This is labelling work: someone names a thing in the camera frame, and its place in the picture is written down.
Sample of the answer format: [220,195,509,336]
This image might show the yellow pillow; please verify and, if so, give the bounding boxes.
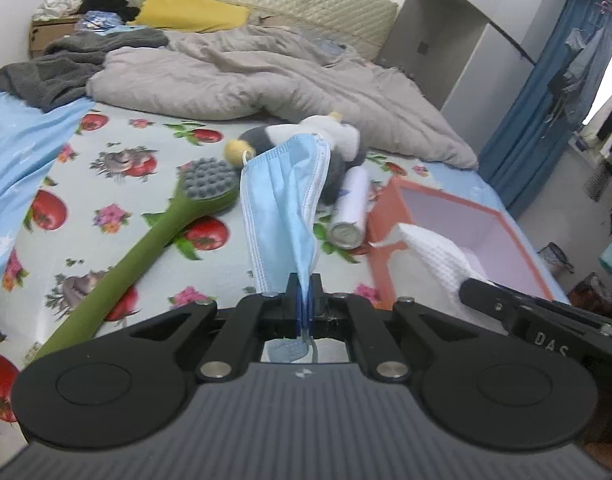
[131,0,251,33]

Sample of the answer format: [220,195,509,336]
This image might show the grey quilt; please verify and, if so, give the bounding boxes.
[86,25,479,170]

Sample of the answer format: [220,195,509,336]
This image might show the hanging grey blue clothes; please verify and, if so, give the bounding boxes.
[548,27,606,126]

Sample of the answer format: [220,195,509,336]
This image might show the orange cardboard box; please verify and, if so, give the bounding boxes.
[366,175,556,311]

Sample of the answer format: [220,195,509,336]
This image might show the white paper towel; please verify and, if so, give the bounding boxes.
[370,222,489,306]

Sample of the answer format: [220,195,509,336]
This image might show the black clothes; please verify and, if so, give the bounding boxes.
[78,0,142,23]

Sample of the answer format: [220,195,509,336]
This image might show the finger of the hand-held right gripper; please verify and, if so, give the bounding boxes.
[458,277,522,335]

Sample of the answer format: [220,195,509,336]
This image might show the white spray can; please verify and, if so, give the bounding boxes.
[328,166,371,250]

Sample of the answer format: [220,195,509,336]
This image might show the dark grey blanket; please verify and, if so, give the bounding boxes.
[0,27,169,113]

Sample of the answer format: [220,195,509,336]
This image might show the blue printed bag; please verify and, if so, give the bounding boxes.
[78,12,122,33]

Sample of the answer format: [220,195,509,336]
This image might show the beige pillow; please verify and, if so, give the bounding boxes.
[256,10,311,28]

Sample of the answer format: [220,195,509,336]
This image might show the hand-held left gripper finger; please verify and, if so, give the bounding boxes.
[128,272,307,382]
[306,272,479,382]

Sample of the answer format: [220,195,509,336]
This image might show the striped cloth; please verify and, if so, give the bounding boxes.
[583,160,611,201]

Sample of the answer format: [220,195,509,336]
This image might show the white wardrobe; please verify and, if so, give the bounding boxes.
[378,0,551,111]

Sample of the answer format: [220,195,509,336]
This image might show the blue face mask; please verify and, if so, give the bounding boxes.
[238,134,333,363]

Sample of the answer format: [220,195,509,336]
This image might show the grey penguin plush toy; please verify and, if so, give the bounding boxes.
[223,111,367,206]

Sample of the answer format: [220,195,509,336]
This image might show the red basket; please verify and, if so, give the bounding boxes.
[568,272,611,316]

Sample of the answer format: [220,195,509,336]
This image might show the white crumpled cloth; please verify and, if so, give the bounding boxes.
[36,0,84,22]

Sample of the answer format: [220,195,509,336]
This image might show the blue curtain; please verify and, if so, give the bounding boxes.
[478,0,604,218]

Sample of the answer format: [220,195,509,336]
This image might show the wire trash bin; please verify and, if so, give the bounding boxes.
[538,242,576,276]

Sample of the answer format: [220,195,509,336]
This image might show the green massage brush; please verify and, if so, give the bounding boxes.
[23,157,239,361]

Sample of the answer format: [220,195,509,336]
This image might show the fruit print sheet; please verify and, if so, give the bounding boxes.
[0,100,431,426]

